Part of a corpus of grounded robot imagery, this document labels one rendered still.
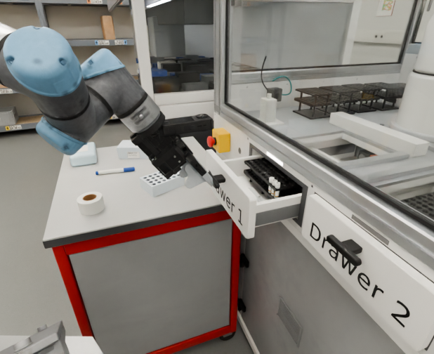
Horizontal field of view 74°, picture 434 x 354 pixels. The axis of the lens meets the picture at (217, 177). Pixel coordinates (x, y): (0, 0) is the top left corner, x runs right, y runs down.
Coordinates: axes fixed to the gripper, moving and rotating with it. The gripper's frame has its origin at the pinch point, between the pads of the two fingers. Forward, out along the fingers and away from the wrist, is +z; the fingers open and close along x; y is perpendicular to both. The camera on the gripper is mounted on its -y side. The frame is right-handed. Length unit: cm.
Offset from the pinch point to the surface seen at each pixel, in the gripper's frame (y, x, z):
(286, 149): -18.6, 5.3, 4.8
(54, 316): 103, -54, 40
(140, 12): -20, -80, -32
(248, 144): -15.1, -15.5, 10.1
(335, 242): -10.2, 30.1, 7.9
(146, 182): 17.5, -24.4, 2.2
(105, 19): -17, -370, -37
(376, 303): -8.6, 38.0, 16.3
